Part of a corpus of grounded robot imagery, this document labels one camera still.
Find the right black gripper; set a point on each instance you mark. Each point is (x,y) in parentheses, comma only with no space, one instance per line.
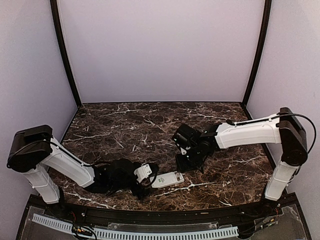
(182,167)

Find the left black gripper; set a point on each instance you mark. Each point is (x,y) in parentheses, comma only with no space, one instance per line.
(141,195)

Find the white remote control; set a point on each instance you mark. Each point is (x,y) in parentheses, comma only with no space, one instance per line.
(166,180)

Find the copper top battery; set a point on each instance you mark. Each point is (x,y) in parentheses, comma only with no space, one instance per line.
(178,177)

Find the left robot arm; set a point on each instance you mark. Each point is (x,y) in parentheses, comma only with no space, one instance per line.
(34,148)

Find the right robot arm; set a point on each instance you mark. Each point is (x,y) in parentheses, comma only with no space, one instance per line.
(281,128)

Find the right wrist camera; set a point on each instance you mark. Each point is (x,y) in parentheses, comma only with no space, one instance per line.
(183,148)

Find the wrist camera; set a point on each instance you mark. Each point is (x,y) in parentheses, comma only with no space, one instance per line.
(183,148)
(145,171)

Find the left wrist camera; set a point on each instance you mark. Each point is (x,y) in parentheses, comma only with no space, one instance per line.
(145,171)

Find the black front rail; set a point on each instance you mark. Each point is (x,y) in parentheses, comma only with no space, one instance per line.
(236,215)

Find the white slotted cable duct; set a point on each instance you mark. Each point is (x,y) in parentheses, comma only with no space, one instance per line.
(119,231)

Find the right black frame post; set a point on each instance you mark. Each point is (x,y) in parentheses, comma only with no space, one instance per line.
(258,52)

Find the black frame post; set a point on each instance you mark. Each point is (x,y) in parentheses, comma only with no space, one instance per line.
(258,52)
(63,52)

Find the left black frame post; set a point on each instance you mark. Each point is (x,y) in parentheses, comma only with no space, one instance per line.
(63,52)

